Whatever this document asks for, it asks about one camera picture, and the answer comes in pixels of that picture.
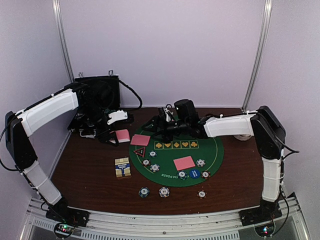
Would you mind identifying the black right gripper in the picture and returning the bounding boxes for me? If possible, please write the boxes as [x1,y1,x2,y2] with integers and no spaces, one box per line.
[141,115,189,144]

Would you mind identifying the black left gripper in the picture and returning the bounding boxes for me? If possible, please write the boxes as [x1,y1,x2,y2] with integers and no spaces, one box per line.
[79,101,119,146]

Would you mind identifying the pink playing card deck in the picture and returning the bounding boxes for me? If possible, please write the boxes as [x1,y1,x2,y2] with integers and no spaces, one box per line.
[114,129,131,143]

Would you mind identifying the dealt card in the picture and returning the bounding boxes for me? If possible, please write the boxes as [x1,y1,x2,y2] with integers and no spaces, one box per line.
[173,156,195,171]
[130,134,151,147]

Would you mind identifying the red triangular dealer marker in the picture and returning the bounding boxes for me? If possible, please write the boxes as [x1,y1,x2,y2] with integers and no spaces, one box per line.
[133,146,146,158]

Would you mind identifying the blue round button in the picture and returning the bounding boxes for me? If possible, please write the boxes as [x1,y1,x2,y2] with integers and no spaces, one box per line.
[189,169,201,179]

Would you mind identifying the dark blue chip stack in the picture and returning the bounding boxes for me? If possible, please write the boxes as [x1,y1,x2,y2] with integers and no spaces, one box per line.
[138,187,150,198]

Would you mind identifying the blue white chip stack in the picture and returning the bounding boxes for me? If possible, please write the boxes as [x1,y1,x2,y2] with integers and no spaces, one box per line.
[158,186,170,198]

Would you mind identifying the brown chip stack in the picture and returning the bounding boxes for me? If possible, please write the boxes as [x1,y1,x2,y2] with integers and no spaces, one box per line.
[197,190,207,199]

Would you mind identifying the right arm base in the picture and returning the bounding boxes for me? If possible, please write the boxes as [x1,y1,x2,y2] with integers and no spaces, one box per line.
[239,207,283,238]

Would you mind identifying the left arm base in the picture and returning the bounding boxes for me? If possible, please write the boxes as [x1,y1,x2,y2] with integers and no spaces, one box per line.
[45,208,90,239]

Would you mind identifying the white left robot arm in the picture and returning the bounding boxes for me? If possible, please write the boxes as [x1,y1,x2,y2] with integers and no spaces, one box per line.
[5,82,128,222]

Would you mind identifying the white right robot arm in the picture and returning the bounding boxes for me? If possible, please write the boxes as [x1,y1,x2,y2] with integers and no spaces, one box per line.
[142,105,286,221]

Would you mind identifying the black poker case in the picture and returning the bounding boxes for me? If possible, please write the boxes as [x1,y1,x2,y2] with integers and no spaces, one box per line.
[68,75,120,136]

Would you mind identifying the round green poker mat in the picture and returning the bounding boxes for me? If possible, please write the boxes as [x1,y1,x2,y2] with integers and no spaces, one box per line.
[129,134,225,188]

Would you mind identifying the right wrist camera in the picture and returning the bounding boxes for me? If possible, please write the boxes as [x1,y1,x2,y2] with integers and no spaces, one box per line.
[174,99,200,125]

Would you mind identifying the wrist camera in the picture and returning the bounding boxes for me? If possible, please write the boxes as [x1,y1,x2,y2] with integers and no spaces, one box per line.
[107,110,128,126]
[174,99,200,125]

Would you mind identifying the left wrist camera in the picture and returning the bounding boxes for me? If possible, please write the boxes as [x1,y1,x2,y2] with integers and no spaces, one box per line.
[107,110,128,126]

